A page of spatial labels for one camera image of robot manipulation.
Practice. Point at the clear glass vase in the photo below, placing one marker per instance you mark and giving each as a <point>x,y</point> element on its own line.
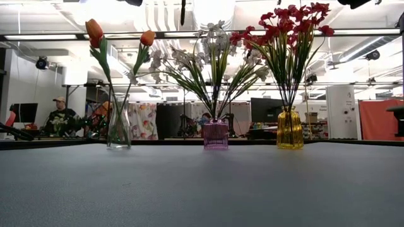
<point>119,126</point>

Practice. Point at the pink ribbed glass vase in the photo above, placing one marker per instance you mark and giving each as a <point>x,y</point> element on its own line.
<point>216,135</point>

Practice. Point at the yellow ribbed glass vase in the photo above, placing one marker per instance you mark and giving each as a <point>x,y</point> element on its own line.
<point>289,129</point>

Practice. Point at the black partition panel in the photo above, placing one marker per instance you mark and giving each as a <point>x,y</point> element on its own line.
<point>165,116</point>

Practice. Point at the person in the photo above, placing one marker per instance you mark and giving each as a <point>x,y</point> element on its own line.
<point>61,116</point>
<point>206,116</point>

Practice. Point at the floral curtain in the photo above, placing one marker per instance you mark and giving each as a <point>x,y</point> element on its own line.
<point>142,119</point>
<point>241,108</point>

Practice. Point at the large black monitor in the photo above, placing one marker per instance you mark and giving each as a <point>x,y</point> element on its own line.
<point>266,110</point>

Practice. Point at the small black monitor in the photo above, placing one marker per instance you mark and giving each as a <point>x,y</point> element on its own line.
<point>25,113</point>

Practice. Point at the brown cardboard box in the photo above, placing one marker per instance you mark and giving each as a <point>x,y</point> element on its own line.
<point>312,117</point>

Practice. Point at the white pillar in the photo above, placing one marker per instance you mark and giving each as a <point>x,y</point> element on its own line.
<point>339,101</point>

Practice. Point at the orange partition screen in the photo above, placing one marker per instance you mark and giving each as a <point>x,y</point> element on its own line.
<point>375,119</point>

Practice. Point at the black rig frame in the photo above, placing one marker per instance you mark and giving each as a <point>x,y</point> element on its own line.
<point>80,36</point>

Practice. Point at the black background stand frame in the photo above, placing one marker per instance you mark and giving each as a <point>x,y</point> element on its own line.
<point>66,91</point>

